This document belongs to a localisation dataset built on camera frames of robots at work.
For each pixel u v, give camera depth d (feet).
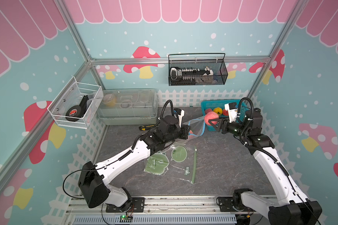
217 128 2.15
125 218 2.39
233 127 2.07
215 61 2.94
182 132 2.09
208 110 3.60
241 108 1.97
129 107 3.28
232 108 2.04
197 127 2.86
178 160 2.95
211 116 2.29
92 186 1.31
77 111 2.24
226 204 2.44
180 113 2.15
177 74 2.87
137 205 2.46
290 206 1.26
